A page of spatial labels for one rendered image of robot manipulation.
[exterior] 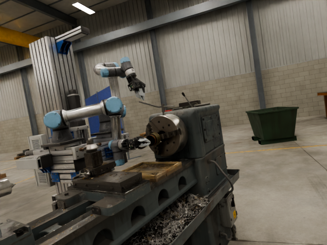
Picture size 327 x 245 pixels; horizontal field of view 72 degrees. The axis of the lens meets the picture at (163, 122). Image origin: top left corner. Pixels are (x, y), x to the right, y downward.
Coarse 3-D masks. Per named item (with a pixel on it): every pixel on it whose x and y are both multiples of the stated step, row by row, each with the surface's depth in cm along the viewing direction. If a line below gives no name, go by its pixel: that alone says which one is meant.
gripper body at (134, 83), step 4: (128, 76) 168; (132, 76) 171; (128, 80) 170; (132, 80) 168; (136, 80) 172; (128, 84) 169; (132, 84) 167; (136, 84) 167; (140, 84) 170; (132, 88) 168; (136, 88) 171
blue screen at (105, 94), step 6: (102, 90) 765; (108, 90) 715; (96, 96) 835; (102, 96) 776; (108, 96) 724; (90, 102) 925; (96, 102) 847; (90, 120) 974; (96, 120) 888; (120, 120) 667; (90, 126) 993; (96, 126) 904; (90, 132) 1005; (96, 132) 918; (138, 156) 677
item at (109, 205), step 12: (144, 180) 117; (72, 192) 122; (84, 192) 119; (96, 192) 114; (108, 192) 108; (120, 192) 104; (132, 192) 106; (144, 192) 113; (60, 204) 114; (72, 204) 115; (96, 204) 101; (108, 204) 99; (120, 204) 99
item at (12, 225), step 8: (0, 184) 81; (8, 184) 83; (0, 192) 80; (8, 192) 83; (0, 224) 87; (8, 224) 86; (16, 224) 85; (24, 224) 83; (0, 232) 76; (8, 232) 78; (16, 232) 80; (24, 232) 80; (0, 240) 74; (8, 240) 75; (16, 240) 77; (24, 240) 79; (32, 240) 81
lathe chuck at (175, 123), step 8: (152, 120) 172; (160, 120) 168; (168, 120) 164; (176, 120) 166; (160, 128) 169; (168, 128) 165; (176, 128) 161; (176, 136) 162; (184, 136) 166; (168, 144) 166; (176, 144) 163; (168, 152) 167; (176, 152) 168
